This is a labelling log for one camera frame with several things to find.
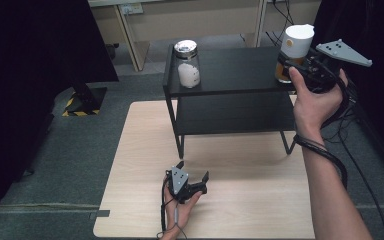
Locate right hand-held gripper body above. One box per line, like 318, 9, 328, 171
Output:
293, 38, 373, 94

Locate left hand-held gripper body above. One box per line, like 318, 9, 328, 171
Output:
166, 166, 209, 204

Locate white-lidded bottle of amber liquid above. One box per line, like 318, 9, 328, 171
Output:
274, 23, 315, 84

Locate black two-tier shelf rack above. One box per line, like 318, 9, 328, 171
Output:
162, 43, 298, 160

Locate glass jar with metal lid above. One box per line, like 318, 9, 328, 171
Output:
173, 39, 202, 89

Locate person's right hand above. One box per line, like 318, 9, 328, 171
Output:
288, 66, 348, 143

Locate person's left hand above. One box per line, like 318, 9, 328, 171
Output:
161, 192, 204, 239

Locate black curtain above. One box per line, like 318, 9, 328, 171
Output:
308, 0, 384, 181
0, 0, 120, 231

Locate grey floor tape strip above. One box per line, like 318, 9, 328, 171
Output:
89, 209, 111, 219

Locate yellow-black striped stand base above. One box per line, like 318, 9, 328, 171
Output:
61, 84, 108, 118

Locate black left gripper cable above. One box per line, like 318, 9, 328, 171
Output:
159, 176, 181, 240

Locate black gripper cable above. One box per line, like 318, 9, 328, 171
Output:
159, 176, 181, 240
293, 76, 359, 191

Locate black cables under desk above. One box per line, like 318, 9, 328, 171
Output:
265, 0, 296, 46

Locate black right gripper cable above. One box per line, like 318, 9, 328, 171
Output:
293, 76, 359, 191

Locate beige desk frame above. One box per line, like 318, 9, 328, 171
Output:
88, 0, 321, 73

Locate black floor cables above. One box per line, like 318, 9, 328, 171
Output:
319, 106, 384, 240

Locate white wall socket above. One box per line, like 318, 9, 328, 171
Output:
119, 3, 145, 16

